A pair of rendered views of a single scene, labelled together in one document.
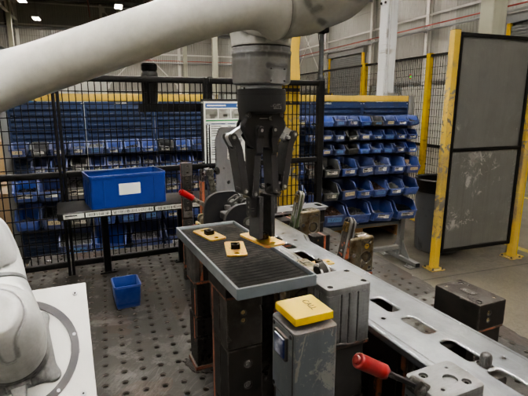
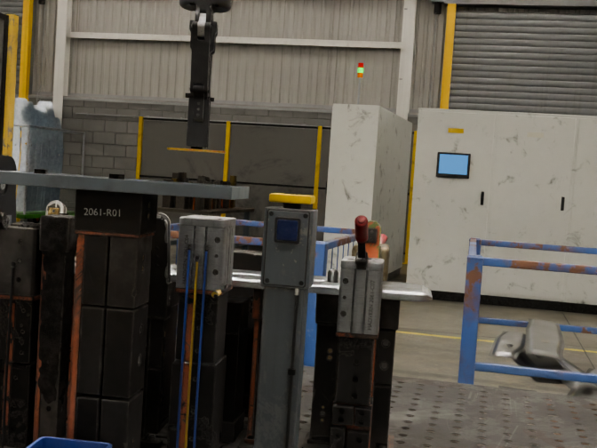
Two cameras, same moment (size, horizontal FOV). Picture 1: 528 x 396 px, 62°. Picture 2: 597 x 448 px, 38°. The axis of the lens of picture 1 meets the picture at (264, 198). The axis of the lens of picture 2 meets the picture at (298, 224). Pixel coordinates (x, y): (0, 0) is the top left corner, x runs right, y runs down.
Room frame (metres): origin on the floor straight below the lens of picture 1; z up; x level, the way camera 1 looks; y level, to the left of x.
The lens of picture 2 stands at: (-0.11, 1.01, 1.18)
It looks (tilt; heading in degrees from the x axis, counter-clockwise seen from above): 3 degrees down; 302
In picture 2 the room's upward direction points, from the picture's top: 4 degrees clockwise
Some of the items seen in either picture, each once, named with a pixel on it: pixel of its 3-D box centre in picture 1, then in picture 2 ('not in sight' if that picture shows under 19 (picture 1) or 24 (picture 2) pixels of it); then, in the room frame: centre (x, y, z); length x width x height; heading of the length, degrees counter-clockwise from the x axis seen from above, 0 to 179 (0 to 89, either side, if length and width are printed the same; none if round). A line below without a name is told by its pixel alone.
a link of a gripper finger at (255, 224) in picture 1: (256, 216); (198, 122); (0.69, 0.01, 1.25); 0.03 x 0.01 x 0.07; 35
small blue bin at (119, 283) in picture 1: (126, 291); not in sight; (1.54, 0.51, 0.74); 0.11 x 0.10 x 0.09; 25
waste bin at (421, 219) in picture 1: (438, 213); not in sight; (4.24, -1.73, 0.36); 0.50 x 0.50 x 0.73
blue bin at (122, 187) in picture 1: (124, 186); not in sight; (1.80, 0.58, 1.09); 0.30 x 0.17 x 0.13; 121
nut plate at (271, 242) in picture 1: (262, 236); (196, 147); (0.70, 0.00, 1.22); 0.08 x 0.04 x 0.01; 35
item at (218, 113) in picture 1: (224, 132); not in sight; (2.12, 0.19, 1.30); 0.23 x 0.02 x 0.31; 115
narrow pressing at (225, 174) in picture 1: (229, 168); not in sight; (1.82, 0.15, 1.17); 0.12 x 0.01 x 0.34; 115
